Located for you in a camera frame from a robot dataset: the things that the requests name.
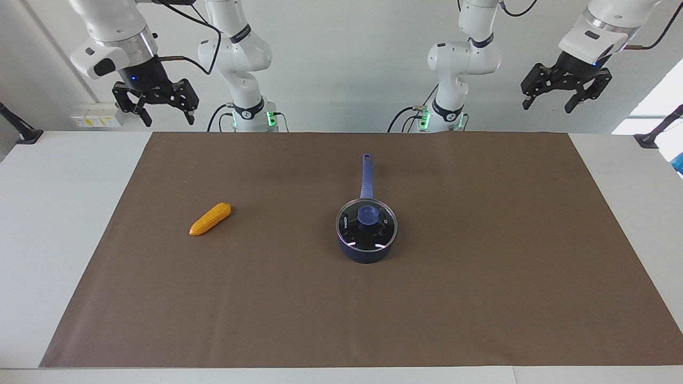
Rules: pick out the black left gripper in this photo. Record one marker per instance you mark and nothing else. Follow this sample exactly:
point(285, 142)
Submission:
point(576, 72)

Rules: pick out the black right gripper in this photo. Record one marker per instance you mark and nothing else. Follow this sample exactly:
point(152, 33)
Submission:
point(144, 77)

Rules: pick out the yellow corn cob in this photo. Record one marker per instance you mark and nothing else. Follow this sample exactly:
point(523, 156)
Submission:
point(211, 218)

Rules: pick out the glass lid with blue knob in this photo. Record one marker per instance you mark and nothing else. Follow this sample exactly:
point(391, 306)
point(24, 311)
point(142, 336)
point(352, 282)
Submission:
point(368, 215)

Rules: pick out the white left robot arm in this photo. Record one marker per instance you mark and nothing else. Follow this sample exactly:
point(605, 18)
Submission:
point(464, 53)

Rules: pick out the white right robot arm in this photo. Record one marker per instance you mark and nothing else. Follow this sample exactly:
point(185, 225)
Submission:
point(240, 53)

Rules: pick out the black clamp stand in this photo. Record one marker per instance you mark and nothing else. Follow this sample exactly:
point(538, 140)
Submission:
point(24, 134)
point(648, 140)

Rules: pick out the blue object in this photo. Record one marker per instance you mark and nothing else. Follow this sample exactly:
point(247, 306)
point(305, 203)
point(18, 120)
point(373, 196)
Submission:
point(678, 164)

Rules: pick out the dark blue saucepan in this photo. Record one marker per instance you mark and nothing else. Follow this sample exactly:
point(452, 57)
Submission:
point(367, 176)

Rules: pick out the brown table mat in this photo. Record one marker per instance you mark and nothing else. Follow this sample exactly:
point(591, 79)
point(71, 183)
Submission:
point(267, 298)

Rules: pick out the white wall socket box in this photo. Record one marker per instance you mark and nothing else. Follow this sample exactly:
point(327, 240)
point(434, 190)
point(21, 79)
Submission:
point(96, 116)

